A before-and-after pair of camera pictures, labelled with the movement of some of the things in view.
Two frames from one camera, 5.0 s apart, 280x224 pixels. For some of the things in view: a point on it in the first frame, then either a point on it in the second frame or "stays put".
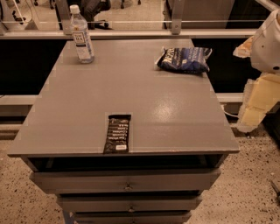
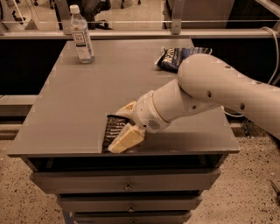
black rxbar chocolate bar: [117, 135] stays put
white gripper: [268, 48] -> [145, 111]
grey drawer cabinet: [180, 136] stays put
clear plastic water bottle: [81, 36] stays put
